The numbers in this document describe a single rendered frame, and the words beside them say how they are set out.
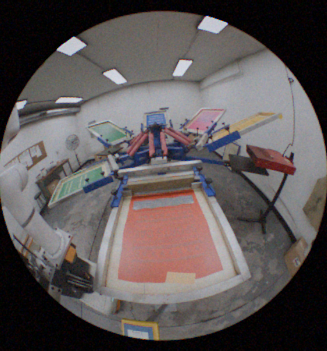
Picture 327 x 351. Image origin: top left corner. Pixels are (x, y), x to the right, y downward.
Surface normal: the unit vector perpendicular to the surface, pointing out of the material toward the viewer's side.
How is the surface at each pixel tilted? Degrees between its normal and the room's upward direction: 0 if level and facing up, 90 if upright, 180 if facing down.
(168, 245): 0
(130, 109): 90
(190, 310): 0
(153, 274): 0
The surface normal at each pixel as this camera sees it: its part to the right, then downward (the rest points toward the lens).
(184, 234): -0.11, -0.85
